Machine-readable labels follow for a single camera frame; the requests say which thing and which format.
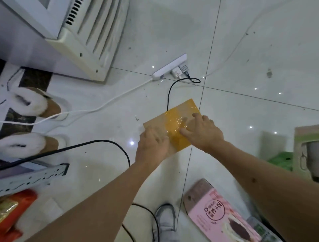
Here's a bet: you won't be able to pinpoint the white power strip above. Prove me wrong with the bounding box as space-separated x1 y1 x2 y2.
151 53 188 81

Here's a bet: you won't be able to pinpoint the person's right hand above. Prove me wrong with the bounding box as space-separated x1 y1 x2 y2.
179 113 225 154

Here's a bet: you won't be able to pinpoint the small white paper scrap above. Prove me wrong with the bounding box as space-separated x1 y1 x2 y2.
39 198 64 221

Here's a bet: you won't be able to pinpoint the white cable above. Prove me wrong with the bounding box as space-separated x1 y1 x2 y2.
0 78 153 126

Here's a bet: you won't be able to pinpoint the pink green bottle box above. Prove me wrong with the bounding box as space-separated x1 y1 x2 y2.
293 124 319 182

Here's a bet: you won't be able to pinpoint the person's left hand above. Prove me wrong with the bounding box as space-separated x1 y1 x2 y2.
136 127 170 170

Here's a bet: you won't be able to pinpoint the person's right forearm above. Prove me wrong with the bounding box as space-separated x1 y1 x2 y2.
208 141 319 242

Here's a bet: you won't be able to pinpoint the dark red snack bag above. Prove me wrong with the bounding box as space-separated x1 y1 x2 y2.
0 228 23 242

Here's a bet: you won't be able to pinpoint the grey metal shelves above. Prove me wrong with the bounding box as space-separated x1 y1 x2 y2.
0 163 70 197

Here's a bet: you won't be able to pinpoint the white display fridge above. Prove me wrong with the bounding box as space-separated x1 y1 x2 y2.
0 0 130 82

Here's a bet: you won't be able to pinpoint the white coconut water box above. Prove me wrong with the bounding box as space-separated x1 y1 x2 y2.
247 216 284 242

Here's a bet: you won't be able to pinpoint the pink labelled box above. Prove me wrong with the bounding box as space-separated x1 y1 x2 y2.
183 178 262 242

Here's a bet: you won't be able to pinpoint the red yellow snack bag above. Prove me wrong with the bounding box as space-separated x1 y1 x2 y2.
0 189 38 235

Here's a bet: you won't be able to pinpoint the person's grey shoe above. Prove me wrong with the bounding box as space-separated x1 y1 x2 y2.
152 204 178 234

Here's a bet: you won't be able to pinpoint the small yellow-taped cardboard box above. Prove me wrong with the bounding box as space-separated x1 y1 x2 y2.
143 98 201 155

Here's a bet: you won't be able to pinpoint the person's left forearm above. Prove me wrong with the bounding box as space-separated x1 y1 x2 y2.
25 159 162 242

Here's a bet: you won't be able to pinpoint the person's grey trousers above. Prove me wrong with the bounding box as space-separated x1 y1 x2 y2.
159 229 180 242

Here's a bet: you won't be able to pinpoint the black cable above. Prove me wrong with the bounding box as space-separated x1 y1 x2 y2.
0 71 201 242

